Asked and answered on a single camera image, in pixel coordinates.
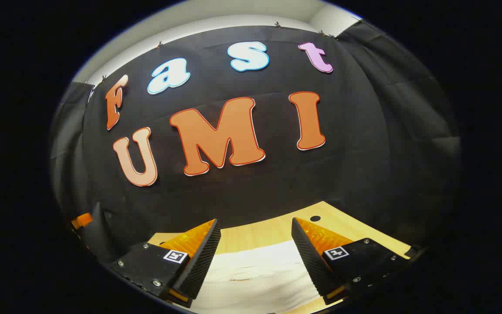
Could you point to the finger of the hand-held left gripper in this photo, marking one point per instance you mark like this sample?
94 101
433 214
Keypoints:
81 220

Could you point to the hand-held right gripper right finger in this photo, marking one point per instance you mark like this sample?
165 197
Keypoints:
307 257

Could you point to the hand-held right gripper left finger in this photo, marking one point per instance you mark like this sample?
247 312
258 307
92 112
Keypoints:
203 261

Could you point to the black backdrop cloth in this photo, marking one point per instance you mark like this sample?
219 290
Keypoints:
255 187

